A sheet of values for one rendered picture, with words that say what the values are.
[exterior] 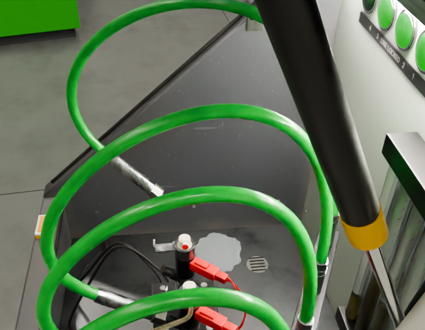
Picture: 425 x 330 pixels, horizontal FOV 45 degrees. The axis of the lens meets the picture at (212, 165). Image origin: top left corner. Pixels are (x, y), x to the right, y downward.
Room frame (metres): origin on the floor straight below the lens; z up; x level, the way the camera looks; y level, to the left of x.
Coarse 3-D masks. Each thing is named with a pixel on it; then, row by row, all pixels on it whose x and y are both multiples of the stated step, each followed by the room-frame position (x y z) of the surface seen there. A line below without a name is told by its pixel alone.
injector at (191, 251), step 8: (176, 240) 0.49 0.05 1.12; (192, 240) 0.49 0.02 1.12; (176, 248) 0.47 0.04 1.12; (192, 248) 0.47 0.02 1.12; (176, 256) 0.47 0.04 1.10; (184, 256) 0.47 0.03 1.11; (192, 256) 0.47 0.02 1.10; (176, 264) 0.47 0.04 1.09; (184, 264) 0.47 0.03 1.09; (160, 272) 0.47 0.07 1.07; (168, 272) 0.47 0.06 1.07; (176, 272) 0.47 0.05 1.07; (184, 272) 0.47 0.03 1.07; (192, 272) 0.47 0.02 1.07; (176, 280) 0.47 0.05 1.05; (184, 280) 0.47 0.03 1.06; (192, 280) 0.47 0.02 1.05
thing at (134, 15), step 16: (160, 0) 0.57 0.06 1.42; (176, 0) 0.56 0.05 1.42; (192, 0) 0.56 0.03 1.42; (208, 0) 0.55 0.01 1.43; (224, 0) 0.55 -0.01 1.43; (128, 16) 0.58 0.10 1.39; (144, 16) 0.57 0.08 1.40; (256, 16) 0.53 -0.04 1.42; (112, 32) 0.58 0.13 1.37; (96, 48) 0.59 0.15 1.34; (80, 64) 0.60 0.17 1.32; (80, 128) 0.60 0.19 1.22; (96, 144) 0.60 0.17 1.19; (336, 208) 0.50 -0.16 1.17
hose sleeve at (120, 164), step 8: (112, 160) 0.59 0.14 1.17; (120, 160) 0.59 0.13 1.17; (120, 168) 0.58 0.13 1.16; (128, 168) 0.58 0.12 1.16; (128, 176) 0.58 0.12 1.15; (136, 176) 0.58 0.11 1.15; (144, 176) 0.58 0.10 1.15; (136, 184) 0.58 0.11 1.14; (144, 184) 0.57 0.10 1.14; (152, 184) 0.58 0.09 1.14
